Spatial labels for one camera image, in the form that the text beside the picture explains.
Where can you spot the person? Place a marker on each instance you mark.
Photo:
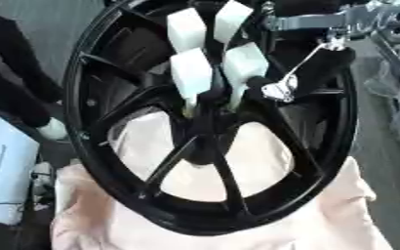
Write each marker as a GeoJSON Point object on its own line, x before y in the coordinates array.
{"type": "Point", "coordinates": [10, 84]}

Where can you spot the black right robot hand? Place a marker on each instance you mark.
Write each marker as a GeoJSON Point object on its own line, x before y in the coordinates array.
{"type": "Point", "coordinates": [323, 65]}

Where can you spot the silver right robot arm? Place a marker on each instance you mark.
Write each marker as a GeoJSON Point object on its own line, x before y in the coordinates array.
{"type": "Point", "coordinates": [380, 19]}

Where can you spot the black spoked wheel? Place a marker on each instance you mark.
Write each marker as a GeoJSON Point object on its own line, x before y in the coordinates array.
{"type": "Point", "coordinates": [209, 215]}

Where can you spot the white flat board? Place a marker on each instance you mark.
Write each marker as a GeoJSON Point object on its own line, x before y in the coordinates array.
{"type": "Point", "coordinates": [7, 162]}

